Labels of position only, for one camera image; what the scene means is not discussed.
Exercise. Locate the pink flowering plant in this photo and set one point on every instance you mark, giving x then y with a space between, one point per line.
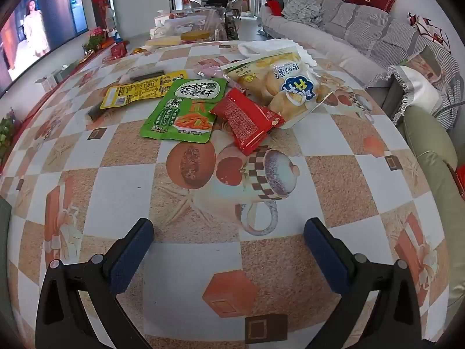
95 38

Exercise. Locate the red cloth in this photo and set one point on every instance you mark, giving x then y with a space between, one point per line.
273 7

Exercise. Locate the red gift box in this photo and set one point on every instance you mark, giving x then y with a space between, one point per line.
118 49

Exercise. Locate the green cushion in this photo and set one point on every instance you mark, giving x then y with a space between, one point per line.
436 160

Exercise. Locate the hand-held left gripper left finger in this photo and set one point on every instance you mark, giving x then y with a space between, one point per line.
130 258

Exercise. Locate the white fringed pillow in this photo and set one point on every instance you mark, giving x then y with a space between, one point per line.
417 91

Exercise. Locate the green snack packet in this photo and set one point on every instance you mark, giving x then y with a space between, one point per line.
181 109

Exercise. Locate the grey sofa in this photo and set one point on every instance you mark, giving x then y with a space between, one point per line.
327 45

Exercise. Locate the large television screen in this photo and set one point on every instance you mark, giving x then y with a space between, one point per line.
36 25

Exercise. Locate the checkered printed tablecloth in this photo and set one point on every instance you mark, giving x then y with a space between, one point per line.
218 196

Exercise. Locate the large clear bag of pastries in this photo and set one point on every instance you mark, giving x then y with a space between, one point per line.
276 80

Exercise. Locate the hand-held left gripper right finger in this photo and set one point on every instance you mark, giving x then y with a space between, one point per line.
327 254

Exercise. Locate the green leafy plant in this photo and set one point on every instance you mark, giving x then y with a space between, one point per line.
7 134

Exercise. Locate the yellow snack packet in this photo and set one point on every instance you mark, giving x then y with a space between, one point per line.
138 92

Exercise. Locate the grey striped blanket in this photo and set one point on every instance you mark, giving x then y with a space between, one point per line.
381 32

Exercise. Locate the small pink packets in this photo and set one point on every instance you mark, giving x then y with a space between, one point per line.
207 69

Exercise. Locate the red snack packet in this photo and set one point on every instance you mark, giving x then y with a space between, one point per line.
243 120

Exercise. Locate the pile of patterned clothes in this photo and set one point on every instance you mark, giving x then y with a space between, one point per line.
303 10

